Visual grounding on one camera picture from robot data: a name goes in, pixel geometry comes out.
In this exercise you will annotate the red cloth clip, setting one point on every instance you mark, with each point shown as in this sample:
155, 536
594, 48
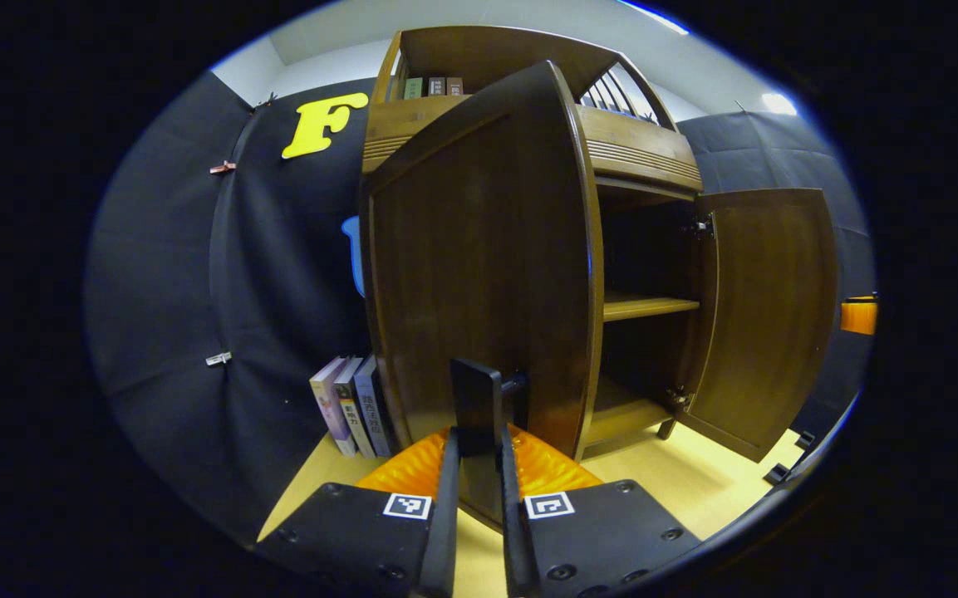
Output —
223, 168

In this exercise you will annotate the green book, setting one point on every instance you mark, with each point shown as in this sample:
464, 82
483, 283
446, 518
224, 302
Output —
413, 88

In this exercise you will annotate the wooden double-door shoe cabinet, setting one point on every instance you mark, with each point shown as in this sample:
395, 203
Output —
487, 50

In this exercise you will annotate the white grey book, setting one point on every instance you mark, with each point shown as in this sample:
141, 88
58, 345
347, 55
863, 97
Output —
354, 411

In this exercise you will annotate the purple white book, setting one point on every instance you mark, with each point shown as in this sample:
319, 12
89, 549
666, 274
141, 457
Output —
333, 407

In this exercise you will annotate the small ceiling light panel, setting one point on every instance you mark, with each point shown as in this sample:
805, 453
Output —
779, 104

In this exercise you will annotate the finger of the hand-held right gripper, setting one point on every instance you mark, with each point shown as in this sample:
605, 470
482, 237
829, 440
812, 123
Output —
858, 316

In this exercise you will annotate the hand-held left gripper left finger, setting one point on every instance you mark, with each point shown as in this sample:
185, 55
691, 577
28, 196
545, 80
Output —
445, 515

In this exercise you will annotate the dark brown book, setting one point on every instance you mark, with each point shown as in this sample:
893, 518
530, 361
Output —
436, 86

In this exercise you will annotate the silver cloth clip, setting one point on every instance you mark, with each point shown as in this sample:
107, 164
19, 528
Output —
218, 359

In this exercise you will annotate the wooden cabinet door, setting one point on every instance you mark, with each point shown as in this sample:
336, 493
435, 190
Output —
765, 316
478, 249

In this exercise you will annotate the black backdrop cloth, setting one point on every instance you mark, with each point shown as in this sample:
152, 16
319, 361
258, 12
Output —
196, 291

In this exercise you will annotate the wooden inner shelf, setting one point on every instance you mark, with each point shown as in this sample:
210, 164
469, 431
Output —
645, 307

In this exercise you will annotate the light brown book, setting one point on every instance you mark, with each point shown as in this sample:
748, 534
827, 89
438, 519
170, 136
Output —
454, 85

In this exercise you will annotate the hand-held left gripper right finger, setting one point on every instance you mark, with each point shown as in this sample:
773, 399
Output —
516, 515

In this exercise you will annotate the blue grey book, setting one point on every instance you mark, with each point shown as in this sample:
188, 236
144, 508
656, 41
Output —
375, 407

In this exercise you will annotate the small black bracket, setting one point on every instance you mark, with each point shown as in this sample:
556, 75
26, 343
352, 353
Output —
804, 438
778, 473

